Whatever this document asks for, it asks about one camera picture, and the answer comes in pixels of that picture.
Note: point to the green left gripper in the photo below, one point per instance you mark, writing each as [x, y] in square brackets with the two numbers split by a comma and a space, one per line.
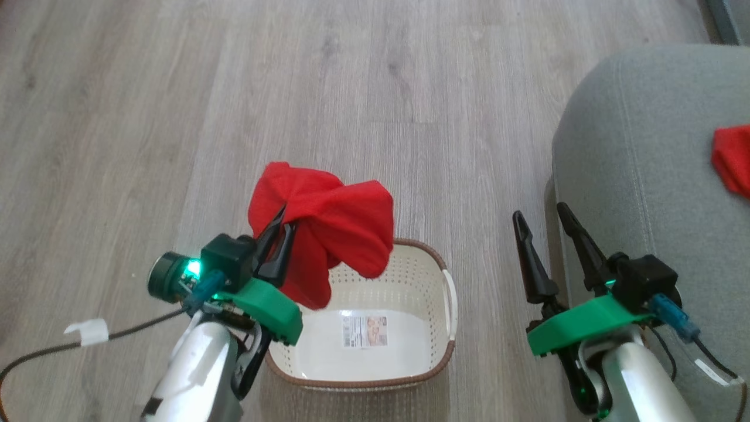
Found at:
[263, 308]

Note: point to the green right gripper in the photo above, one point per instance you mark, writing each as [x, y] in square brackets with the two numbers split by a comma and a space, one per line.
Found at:
[586, 325]

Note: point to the red cloth garment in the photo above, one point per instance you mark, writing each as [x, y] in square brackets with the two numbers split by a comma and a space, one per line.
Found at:
[334, 217]

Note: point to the red and white garment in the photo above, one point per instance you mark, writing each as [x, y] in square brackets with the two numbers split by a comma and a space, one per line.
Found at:
[735, 158]

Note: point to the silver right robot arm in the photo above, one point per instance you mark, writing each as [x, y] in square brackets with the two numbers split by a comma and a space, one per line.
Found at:
[638, 381]

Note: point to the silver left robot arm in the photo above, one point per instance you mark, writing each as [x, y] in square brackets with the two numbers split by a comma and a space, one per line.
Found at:
[199, 375]

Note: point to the grey fabric sofa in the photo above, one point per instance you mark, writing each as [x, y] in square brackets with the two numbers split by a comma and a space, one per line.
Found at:
[656, 176]

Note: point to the dark round wrist light module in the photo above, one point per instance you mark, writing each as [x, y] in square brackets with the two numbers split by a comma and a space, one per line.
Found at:
[167, 276]

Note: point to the printed basket label sticker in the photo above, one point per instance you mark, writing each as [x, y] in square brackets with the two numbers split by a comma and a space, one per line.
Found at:
[365, 332]

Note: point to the white perforated laundry basket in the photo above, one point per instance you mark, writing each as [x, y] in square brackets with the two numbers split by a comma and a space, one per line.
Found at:
[410, 351]

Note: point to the dark grey baseboard panel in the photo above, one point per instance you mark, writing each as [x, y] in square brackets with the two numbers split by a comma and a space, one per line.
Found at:
[729, 17]

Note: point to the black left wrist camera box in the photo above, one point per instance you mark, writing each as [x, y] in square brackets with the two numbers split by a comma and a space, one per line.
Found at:
[228, 258]

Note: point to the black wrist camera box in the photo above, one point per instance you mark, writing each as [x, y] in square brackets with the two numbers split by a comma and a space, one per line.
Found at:
[644, 278]
[228, 258]

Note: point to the blue left camera connector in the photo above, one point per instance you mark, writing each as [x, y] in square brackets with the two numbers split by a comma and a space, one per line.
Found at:
[205, 287]

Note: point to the blue camera connector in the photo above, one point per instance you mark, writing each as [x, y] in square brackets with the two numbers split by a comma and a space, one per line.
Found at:
[674, 316]
[205, 287]

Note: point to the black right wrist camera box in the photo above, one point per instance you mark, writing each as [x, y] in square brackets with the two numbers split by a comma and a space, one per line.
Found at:
[644, 278]

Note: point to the blue right camera connector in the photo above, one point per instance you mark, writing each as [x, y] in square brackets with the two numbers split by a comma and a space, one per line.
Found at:
[674, 316]

